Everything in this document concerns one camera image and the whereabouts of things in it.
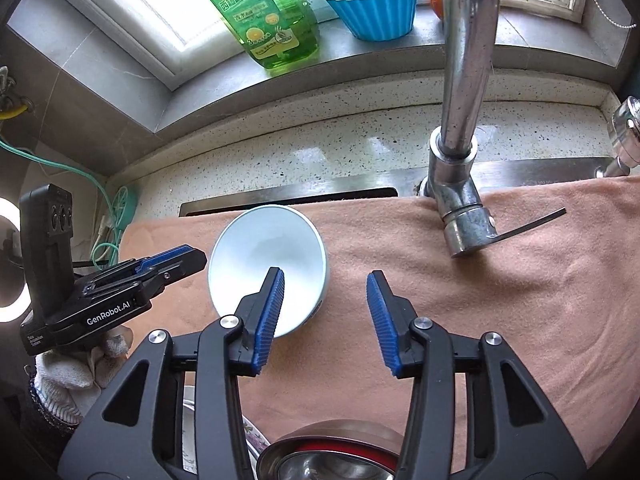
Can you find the red steel bowl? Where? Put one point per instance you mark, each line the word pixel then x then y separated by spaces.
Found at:
pixel 330 452

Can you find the pink floral white plate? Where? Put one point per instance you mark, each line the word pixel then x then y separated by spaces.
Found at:
pixel 251 437

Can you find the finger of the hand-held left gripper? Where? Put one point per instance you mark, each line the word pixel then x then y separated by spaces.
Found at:
pixel 185 267
pixel 165 255

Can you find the chrome tap knob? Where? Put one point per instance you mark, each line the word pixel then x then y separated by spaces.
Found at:
pixel 625 130

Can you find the peach cloth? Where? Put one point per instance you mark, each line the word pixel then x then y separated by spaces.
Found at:
pixel 500 310

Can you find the green dish soap bottle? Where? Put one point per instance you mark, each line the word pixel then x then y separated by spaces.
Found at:
pixel 270 25

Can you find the chrome faucet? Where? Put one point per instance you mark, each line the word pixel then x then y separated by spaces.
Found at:
pixel 465 85

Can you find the orange fruit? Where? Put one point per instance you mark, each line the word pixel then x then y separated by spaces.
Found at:
pixel 437 2

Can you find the white window frame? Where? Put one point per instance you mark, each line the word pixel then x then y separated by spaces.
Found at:
pixel 100 10

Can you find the blue fluted cup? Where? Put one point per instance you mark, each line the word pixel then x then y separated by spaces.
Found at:
pixel 375 10

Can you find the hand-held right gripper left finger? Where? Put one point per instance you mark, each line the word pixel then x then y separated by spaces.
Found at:
pixel 270 320

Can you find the light blue bowl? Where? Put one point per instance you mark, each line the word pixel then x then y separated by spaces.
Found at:
pixel 270 245

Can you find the person's left hand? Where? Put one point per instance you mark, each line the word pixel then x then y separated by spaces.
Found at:
pixel 65 375

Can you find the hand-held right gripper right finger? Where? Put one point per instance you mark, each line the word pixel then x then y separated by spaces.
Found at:
pixel 382 325

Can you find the yellow plastic object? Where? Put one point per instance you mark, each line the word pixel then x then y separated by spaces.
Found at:
pixel 10 111

